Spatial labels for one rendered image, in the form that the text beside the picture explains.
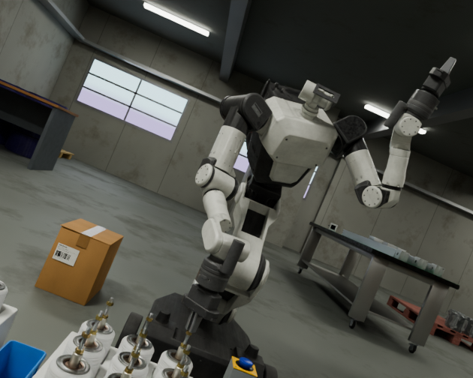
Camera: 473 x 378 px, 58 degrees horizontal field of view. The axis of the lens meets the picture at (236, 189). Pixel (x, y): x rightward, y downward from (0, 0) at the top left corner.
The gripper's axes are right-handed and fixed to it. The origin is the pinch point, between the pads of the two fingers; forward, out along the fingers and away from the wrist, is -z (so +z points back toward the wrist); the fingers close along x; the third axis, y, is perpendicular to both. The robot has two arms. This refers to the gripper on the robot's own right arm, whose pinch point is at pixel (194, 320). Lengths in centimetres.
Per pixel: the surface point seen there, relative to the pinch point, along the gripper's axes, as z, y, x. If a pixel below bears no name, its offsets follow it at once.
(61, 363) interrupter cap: -11.0, -35.8, -4.1
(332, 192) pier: 115, 788, -306
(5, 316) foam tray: -18, -30, -38
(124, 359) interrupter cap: -11.1, -18.8, -2.4
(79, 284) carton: -29, 29, -83
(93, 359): -12.7, -24.9, -6.2
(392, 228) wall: 94, 902, -188
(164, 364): -12.9, -4.8, -0.4
